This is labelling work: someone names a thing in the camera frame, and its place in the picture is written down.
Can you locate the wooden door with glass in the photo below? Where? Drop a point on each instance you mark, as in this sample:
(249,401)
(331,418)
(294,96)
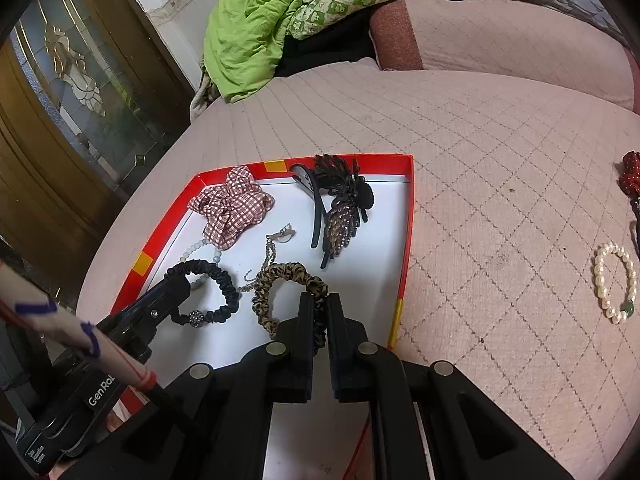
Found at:
(65,110)

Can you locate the red cardboard box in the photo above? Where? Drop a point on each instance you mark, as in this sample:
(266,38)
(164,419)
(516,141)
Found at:
(380,210)

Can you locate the red plaid scrunchie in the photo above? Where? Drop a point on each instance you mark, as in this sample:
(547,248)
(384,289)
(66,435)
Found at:
(230,210)

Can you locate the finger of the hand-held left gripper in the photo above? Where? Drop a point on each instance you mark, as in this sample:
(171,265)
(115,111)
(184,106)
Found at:
(155,305)

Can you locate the black curved hair clip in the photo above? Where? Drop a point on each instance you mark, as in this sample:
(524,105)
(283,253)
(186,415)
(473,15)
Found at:
(316,210)

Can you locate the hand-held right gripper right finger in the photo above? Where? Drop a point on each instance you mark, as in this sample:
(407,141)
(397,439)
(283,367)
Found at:
(337,340)

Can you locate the red polka dot scrunchie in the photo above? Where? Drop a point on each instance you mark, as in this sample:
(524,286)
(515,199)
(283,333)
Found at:
(631,170)

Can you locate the green quilt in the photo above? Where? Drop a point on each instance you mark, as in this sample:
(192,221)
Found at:
(260,15)

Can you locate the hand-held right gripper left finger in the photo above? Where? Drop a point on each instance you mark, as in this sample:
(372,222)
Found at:
(310,330)

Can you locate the pink quilted bolster cushion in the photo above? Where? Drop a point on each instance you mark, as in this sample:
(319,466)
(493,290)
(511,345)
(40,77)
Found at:
(500,40)

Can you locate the black rhinestone hair claw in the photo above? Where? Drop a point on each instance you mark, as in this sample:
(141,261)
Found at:
(345,205)

